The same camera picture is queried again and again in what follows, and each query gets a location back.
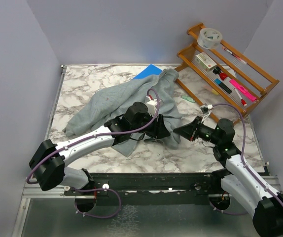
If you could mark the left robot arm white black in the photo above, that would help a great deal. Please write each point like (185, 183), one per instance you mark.
(50, 164)

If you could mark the wooden two-tier rack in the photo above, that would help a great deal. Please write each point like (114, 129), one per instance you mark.
(257, 81)

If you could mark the yellow highlighter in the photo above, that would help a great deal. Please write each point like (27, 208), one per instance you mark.
(214, 92)

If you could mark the red white marker pen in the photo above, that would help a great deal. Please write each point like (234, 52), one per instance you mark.
(243, 102)

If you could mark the red pen on top shelf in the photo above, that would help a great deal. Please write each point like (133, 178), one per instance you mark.
(234, 55)

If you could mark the clear tape roll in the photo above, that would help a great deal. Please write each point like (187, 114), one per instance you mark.
(209, 38)

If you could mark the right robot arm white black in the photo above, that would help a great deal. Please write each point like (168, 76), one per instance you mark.
(261, 201)

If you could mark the mint green eraser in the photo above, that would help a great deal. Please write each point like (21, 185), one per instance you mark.
(188, 98)

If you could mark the blue black highlighter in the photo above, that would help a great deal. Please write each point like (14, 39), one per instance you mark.
(223, 86)

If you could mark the blue paper sheet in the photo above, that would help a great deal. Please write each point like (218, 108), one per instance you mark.
(148, 71)

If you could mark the white green small box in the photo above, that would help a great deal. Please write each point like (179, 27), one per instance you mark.
(205, 62)

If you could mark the grey zip-up jacket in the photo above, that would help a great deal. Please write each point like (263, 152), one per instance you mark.
(113, 101)

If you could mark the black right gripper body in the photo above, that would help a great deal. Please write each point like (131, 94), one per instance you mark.
(193, 134)

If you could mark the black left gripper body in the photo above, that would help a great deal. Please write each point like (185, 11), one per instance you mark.
(155, 131)

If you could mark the pink highlighter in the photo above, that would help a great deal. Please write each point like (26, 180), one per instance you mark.
(243, 90)

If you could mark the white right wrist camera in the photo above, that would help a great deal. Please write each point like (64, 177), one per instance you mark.
(206, 110)

